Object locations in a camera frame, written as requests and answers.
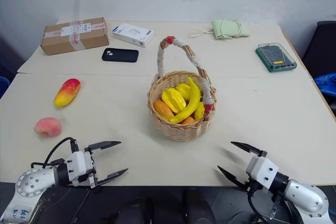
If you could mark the green cloth pouch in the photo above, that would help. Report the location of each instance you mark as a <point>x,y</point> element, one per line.
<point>199,34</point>

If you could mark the black phone case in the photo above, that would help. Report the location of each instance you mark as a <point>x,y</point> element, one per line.
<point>120,55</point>

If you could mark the small yellow starfruit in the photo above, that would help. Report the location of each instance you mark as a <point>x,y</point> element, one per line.
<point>183,89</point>

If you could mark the blue object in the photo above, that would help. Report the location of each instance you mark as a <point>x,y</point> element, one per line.
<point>4,87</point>

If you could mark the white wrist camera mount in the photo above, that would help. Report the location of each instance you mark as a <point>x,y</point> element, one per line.
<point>77,165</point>
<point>262,171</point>

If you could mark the red and yellow mango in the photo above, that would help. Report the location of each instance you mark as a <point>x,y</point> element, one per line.
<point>67,93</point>

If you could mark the yellow banana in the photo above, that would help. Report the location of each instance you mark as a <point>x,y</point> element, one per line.
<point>193,98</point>

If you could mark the yellow lemon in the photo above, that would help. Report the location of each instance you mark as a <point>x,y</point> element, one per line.
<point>199,110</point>

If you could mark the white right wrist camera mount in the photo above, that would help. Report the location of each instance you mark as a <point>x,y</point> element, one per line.
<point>262,171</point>

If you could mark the brown taped cardboard box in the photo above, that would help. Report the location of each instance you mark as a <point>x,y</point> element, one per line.
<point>76,37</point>

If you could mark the black chair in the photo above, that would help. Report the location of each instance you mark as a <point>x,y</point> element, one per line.
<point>323,45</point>

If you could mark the light green fabric pouch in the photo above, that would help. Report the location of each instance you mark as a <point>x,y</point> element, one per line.
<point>231,28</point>

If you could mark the pink peach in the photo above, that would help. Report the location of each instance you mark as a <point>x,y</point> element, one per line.
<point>47,127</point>

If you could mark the green screwdriver bit case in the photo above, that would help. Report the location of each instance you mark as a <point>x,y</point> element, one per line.
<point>276,57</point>

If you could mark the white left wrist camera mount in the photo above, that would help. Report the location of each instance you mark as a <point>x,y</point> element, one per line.
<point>77,165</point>

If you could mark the large yellow starfruit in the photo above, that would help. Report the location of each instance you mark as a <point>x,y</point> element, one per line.
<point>173,99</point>

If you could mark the orange mango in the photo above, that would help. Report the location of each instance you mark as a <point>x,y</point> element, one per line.
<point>162,108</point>

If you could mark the white product box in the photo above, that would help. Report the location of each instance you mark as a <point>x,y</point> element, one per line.
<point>132,34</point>

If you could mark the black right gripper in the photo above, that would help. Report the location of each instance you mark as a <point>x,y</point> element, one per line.
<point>254,187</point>

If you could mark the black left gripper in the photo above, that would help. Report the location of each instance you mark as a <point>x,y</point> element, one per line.
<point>93,179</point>

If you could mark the small orange fruit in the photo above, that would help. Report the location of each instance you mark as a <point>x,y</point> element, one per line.
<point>188,121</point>

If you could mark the blue plastic bag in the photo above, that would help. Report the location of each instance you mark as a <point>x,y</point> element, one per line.
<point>326,83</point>

